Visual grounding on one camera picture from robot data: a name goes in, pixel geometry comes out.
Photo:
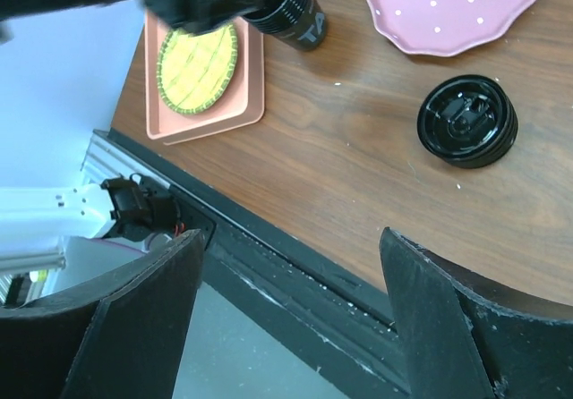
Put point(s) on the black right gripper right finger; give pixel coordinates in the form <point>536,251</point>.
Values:
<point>466,336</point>

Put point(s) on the pink polka dot plate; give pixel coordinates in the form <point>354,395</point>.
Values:
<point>444,28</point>

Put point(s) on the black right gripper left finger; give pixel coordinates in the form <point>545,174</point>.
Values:
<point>118,335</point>

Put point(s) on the yellow green woven coaster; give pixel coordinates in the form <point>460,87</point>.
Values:
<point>193,71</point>

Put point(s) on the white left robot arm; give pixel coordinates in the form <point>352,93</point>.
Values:
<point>116,207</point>

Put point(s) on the salmon pink tray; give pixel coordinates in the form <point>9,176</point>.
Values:
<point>242,103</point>

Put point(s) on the stack of black cups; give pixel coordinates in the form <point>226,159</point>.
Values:
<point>300,24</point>

